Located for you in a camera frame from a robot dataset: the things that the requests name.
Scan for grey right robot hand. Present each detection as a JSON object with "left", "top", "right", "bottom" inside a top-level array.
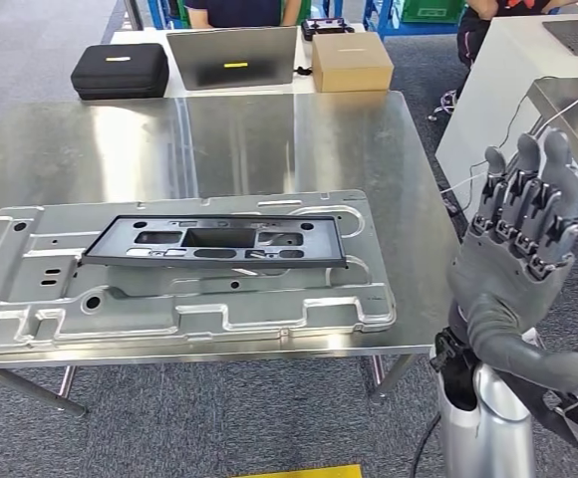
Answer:
[{"left": 446, "top": 128, "right": 578, "bottom": 393}]

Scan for black plastic panel part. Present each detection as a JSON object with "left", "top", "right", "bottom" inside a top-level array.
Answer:
[{"left": 79, "top": 214, "right": 348, "bottom": 271}]

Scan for steel workbench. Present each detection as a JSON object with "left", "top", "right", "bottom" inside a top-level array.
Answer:
[{"left": 0, "top": 91, "right": 462, "bottom": 418}]

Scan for white cabinet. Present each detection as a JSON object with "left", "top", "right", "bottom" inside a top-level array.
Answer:
[{"left": 434, "top": 13, "right": 578, "bottom": 220}]

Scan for steel table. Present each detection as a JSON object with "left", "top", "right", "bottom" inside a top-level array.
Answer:
[{"left": 526, "top": 76, "right": 578, "bottom": 358}]

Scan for green plastic bin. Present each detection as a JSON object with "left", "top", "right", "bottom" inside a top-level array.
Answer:
[{"left": 400, "top": 0, "right": 468, "bottom": 25}]

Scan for brown cardboard box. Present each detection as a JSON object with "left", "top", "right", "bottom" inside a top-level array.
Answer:
[{"left": 311, "top": 31, "right": 395, "bottom": 95}]

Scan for yellow floor tape square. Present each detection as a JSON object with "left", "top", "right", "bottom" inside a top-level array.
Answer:
[{"left": 230, "top": 464, "right": 363, "bottom": 478}]

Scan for black handheld controller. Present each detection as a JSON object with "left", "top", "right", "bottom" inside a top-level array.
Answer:
[{"left": 300, "top": 17, "right": 356, "bottom": 42}]

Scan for silver sheet metal panel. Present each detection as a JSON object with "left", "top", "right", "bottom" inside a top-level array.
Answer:
[{"left": 0, "top": 189, "right": 397, "bottom": 351}]

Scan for black zip case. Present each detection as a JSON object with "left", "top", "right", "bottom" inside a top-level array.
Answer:
[{"left": 70, "top": 42, "right": 170, "bottom": 102}]

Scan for black cable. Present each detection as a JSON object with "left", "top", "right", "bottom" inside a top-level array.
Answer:
[
  {"left": 408, "top": 409, "right": 443, "bottom": 478},
  {"left": 443, "top": 76, "right": 559, "bottom": 219}
]

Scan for white cable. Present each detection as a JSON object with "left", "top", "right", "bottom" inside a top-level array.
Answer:
[{"left": 438, "top": 90, "right": 578, "bottom": 196}]

